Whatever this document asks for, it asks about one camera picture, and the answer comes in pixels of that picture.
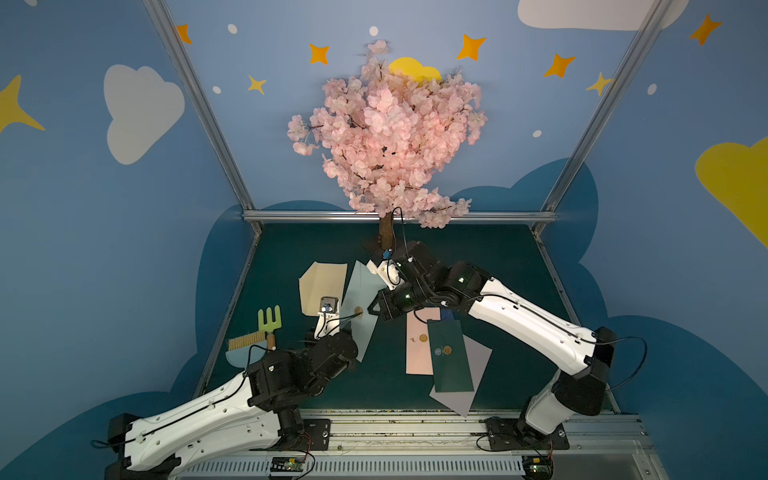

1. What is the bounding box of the pink blossom artificial tree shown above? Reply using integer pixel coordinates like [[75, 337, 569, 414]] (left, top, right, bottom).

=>
[[287, 40, 487, 252]]

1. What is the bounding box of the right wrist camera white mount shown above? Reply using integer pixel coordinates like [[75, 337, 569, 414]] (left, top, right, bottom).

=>
[[366, 260, 401, 290]]

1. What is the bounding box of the pink envelope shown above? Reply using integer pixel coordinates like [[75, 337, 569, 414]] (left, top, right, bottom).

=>
[[405, 308, 440, 375]]

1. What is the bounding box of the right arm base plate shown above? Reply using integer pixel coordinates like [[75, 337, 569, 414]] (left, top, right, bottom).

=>
[[484, 417, 570, 451]]

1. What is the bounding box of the lavender envelope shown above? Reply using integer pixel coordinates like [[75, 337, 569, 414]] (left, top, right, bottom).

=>
[[429, 335, 492, 417]]

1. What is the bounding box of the green garden fork wooden handle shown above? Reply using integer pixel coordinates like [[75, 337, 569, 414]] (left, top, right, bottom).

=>
[[257, 305, 282, 351]]

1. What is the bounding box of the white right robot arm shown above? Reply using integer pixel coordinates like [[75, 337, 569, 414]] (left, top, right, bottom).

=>
[[368, 241, 622, 446]]

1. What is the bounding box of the light teal envelope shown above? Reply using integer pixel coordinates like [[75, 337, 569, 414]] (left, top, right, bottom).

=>
[[341, 261, 387, 362]]

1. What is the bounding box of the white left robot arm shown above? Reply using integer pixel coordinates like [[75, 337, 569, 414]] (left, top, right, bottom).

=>
[[101, 332, 358, 479]]

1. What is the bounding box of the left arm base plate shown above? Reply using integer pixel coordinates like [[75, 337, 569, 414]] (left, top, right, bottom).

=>
[[268, 418, 332, 453]]

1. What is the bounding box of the dark green envelope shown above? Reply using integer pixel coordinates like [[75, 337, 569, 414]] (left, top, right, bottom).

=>
[[427, 320, 474, 393]]

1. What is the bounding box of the dark blue envelope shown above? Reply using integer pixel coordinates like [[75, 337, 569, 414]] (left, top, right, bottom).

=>
[[440, 308, 455, 321]]

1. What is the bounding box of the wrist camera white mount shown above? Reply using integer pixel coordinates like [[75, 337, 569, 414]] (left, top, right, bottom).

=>
[[366, 260, 401, 290], [314, 296, 340, 340]]

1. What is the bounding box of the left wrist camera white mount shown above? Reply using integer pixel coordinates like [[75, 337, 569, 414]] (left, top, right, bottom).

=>
[[314, 296, 340, 340]]

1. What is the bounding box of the cream yellow envelope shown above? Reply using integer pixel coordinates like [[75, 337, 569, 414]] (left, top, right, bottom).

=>
[[298, 262, 347, 316]]

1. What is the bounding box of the aluminium rail front frame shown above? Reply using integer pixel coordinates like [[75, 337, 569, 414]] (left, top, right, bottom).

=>
[[179, 410, 667, 479]]

